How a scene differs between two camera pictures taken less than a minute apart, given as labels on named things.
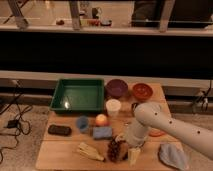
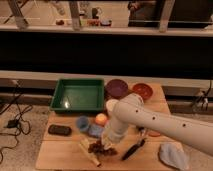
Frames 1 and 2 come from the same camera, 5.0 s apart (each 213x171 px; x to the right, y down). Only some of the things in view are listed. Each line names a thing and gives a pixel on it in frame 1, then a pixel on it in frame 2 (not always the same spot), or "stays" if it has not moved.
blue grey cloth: [174, 154] stays
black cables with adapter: [19, 123] stays
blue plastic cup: [83, 122] stays
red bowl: [142, 91] stays
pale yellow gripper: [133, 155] -> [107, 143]
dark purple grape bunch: [117, 151] -> [98, 148]
